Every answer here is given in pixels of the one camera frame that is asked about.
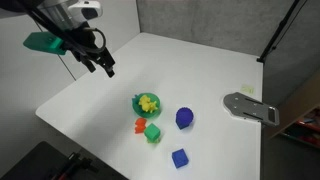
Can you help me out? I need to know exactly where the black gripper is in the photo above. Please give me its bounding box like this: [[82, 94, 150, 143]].
[[65, 22, 117, 79]]

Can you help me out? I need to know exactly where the yellow duck toy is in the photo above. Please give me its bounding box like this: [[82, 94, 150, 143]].
[[138, 94, 152, 111]]

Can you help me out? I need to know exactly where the orange toy block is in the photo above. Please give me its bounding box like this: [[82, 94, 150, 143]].
[[134, 117, 148, 135]]

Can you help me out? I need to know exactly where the green bowl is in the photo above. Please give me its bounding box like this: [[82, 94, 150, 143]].
[[131, 92, 162, 120]]

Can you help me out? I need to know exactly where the green cube toy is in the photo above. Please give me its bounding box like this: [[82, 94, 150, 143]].
[[143, 122, 162, 141]]

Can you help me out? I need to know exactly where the light green flat toy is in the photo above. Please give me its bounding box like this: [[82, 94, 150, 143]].
[[146, 136, 162, 145]]

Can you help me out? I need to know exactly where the blue ridged cylinder toy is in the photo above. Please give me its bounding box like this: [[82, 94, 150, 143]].
[[175, 106, 195, 130]]

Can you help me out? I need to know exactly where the blue cube toy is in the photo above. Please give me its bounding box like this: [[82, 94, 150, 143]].
[[171, 148, 190, 169]]

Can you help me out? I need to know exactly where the black and red clamp tool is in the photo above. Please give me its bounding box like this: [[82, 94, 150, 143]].
[[49, 151, 100, 180]]

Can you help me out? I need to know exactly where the black side table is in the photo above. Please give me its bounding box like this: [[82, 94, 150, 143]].
[[0, 140, 130, 180]]

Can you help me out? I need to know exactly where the pale yellow sticky note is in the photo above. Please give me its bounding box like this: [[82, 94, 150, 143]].
[[240, 84, 255, 95]]

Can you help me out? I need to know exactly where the grey metal mounting plate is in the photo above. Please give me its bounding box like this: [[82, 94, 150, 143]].
[[222, 91, 280, 127]]

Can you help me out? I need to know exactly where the black tripod stand pole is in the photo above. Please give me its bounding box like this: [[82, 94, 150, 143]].
[[256, 0, 309, 64]]

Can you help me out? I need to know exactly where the wooden shelf unit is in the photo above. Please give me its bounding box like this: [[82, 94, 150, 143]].
[[266, 70, 320, 150]]

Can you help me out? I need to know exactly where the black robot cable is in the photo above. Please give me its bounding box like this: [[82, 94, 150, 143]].
[[82, 27, 107, 55]]

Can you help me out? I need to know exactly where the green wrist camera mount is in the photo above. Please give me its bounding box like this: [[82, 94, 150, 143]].
[[22, 31, 67, 56]]

